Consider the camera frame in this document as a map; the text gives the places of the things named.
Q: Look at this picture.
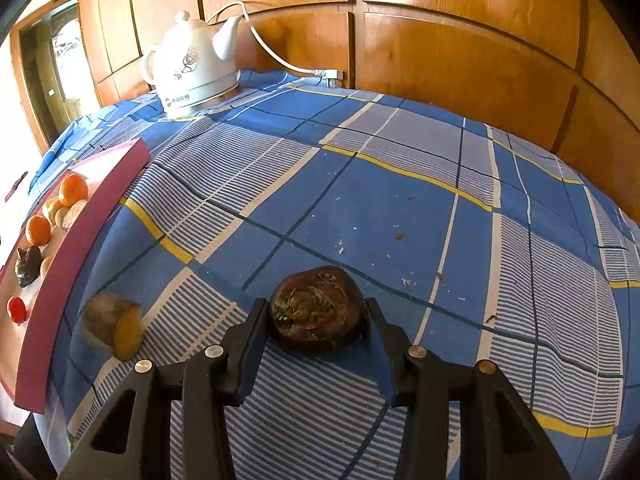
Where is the white power cable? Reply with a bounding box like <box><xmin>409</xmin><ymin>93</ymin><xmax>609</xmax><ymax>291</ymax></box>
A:
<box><xmin>206</xmin><ymin>1</ymin><xmax>321</xmax><ymax>75</ymax></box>

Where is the blue plaid bedsheet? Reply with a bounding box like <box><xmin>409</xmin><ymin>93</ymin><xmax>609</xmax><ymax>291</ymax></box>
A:
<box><xmin>27</xmin><ymin>69</ymin><xmax>640</xmax><ymax>480</ymax></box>

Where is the pink-edged white tray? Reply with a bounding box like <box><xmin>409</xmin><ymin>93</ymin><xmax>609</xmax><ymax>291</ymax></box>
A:
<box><xmin>0</xmin><ymin>137</ymin><xmax>152</xmax><ymax>415</ymax></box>

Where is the wooden wardrobe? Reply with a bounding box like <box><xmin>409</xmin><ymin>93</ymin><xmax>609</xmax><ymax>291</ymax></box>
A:
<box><xmin>75</xmin><ymin>0</ymin><xmax>640</xmax><ymax>161</ymax></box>

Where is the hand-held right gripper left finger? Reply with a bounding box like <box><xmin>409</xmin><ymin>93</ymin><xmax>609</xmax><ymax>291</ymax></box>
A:
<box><xmin>57</xmin><ymin>297</ymin><xmax>271</xmax><ymax>480</ymax></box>

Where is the orange tangerine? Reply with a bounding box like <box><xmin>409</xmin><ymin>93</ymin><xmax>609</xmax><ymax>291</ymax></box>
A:
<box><xmin>58</xmin><ymin>173</ymin><xmax>89</xmax><ymax>207</ymax></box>
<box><xmin>26</xmin><ymin>215</ymin><xmax>52</xmax><ymax>247</ymax></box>

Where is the white floral electric kettle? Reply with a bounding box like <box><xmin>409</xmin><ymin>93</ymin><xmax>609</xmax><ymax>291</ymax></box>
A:
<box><xmin>141</xmin><ymin>10</ymin><xmax>243</xmax><ymax>120</ymax></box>

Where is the dark brown water chestnut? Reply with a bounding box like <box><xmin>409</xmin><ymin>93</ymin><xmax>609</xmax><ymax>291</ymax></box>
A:
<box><xmin>15</xmin><ymin>245</ymin><xmax>43</xmax><ymax>288</ymax></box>
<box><xmin>267</xmin><ymin>266</ymin><xmax>371</xmax><ymax>358</ymax></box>

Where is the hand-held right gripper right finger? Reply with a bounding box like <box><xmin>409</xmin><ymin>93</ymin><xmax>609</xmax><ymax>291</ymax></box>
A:
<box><xmin>364</xmin><ymin>297</ymin><xmax>571</xmax><ymax>480</ymax></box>

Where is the brown-skinned cut fruit piece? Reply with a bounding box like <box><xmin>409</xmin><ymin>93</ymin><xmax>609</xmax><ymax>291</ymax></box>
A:
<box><xmin>81</xmin><ymin>293</ymin><xmax>145</xmax><ymax>362</ymax></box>

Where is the wooden door with glass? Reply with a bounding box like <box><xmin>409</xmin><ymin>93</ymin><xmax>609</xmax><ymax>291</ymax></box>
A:
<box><xmin>10</xmin><ymin>0</ymin><xmax>101</xmax><ymax>151</ymax></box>

